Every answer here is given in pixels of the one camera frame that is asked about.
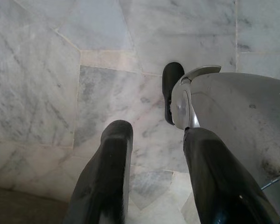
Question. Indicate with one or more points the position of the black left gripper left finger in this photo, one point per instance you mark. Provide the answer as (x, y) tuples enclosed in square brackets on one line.
[(102, 175)]

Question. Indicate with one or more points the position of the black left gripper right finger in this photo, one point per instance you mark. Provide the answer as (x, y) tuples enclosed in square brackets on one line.
[(219, 182)]

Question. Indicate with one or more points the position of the black robot left foot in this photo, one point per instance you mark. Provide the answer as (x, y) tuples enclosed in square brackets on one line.
[(170, 79)]

